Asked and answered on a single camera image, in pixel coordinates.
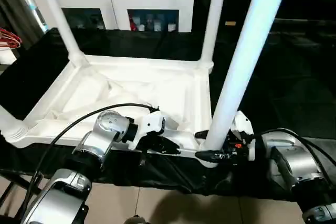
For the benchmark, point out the white plastic table top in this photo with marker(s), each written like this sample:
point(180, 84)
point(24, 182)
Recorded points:
point(115, 87)

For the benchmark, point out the white plastic table leg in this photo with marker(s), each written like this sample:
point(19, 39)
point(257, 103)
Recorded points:
point(247, 51)
point(58, 17)
point(212, 14)
point(10, 124)

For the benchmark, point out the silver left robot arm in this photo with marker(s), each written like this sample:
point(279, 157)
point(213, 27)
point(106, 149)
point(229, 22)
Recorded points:
point(102, 135)

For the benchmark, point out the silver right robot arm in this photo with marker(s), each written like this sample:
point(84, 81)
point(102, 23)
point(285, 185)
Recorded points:
point(294, 161)

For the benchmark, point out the black work mat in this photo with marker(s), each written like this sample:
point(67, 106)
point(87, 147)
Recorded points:
point(283, 87)

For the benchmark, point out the small tan block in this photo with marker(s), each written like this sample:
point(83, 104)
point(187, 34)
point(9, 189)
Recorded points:
point(230, 23)

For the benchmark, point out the black flat bar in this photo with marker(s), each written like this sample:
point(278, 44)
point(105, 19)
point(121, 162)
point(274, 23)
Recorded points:
point(304, 23)

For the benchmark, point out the black folding table frame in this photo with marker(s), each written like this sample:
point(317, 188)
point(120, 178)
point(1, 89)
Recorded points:
point(16, 192)

